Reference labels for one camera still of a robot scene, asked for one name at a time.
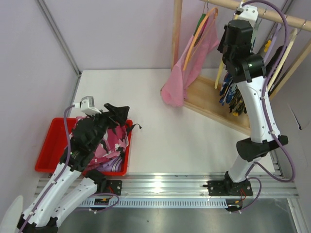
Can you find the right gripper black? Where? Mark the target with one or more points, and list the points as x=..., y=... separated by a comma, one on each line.
x=221, y=40

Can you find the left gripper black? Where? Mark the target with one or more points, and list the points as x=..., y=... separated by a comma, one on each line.
x=112, y=116

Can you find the pink camouflage trousers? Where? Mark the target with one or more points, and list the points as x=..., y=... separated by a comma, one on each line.
x=118, y=142

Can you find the yellow hanger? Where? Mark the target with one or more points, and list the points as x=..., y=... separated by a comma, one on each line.
x=220, y=69

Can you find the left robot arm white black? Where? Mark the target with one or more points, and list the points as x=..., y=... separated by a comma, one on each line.
x=52, y=205

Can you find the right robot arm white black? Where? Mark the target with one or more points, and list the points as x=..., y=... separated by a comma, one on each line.
x=248, y=70

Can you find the mint green hanger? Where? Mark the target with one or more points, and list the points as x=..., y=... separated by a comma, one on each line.
x=255, y=31

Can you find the orange hanger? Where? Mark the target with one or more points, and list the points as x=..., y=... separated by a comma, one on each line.
x=213, y=13

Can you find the black patterned trousers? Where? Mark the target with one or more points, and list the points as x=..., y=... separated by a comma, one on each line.
x=269, y=66

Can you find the purple hanger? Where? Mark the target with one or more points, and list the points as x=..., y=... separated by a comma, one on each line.
x=272, y=43

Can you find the blue patterned trousers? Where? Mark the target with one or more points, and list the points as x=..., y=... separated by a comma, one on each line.
x=228, y=90

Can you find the cream hanger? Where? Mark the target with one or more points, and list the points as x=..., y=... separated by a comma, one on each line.
x=292, y=38

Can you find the olive camouflage trousers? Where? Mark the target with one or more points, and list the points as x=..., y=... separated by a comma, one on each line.
x=234, y=98

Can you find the plain pink garment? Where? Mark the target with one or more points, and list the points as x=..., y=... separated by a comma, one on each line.
x=174, y=90

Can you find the wooden clothes rack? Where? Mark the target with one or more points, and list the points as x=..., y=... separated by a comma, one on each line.
x=201, y=94

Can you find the red plastic bin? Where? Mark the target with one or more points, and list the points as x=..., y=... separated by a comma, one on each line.
x=54, y=145

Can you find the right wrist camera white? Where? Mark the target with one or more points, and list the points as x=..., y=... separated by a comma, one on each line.
x=247, y=12

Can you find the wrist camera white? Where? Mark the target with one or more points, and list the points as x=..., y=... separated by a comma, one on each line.
x=87, y=106
x=247, y=12

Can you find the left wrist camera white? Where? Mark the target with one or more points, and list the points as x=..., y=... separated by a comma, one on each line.
x=87, y=106

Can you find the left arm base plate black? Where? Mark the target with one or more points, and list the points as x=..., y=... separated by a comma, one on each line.
x=113, y=186

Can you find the white slotted cable duct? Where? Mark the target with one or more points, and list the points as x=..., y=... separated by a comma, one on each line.
x=154, y=203

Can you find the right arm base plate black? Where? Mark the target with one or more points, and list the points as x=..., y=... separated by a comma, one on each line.
x=218, y=188

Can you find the aluminium mounting rail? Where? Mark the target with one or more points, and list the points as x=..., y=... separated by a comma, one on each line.
x=191, y=186

